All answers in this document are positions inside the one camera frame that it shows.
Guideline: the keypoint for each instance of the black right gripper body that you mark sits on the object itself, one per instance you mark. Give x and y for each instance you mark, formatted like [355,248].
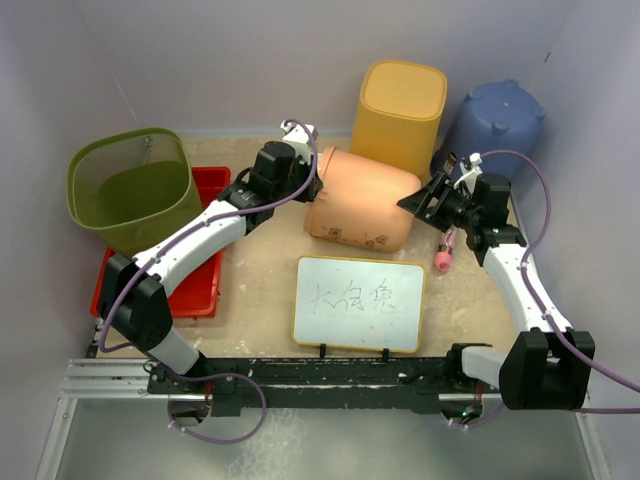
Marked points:
[453,208]

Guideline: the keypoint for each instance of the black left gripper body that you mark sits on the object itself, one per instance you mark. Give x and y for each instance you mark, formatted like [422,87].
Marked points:
[301,174]

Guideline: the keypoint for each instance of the orange plastic bin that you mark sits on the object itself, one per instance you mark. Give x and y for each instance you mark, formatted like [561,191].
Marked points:
[357,205]

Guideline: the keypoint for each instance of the blue plastic bucket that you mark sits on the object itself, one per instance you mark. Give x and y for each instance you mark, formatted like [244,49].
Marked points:
[493,117]

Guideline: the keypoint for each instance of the yellow slatted waste basket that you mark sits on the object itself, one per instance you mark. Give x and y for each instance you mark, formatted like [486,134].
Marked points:
[398,115]

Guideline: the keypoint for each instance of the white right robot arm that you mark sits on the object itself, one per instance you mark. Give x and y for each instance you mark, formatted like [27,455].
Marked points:
[547,366]

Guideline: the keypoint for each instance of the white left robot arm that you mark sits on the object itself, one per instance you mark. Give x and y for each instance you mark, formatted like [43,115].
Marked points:
[135,290]

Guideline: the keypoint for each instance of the pink capped marker tube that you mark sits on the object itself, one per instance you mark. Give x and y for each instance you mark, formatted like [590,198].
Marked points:
[444,253]

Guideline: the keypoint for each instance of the yellow framed whiteboard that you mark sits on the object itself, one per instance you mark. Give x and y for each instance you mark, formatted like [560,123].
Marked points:
[358,304]

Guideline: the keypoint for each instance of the red plastic tray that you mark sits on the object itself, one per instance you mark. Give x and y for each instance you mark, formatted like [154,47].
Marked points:
[190,270]

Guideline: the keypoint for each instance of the green mesh waste basket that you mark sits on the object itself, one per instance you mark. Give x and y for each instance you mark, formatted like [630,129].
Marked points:
[133,190]

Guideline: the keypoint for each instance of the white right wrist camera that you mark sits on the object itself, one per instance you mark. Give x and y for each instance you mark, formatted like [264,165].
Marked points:
[471,170]

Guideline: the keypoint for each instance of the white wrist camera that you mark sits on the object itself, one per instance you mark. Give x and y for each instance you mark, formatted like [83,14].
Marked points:
[471,170]
[299,135]

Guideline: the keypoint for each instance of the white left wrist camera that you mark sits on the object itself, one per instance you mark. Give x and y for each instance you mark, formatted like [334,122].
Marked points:
[299,135]

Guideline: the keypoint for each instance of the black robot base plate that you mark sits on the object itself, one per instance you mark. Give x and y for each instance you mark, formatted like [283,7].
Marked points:
[421,385]

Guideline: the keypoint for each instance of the aluminium frame rail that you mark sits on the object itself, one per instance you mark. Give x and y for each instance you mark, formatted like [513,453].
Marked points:
[107,427]

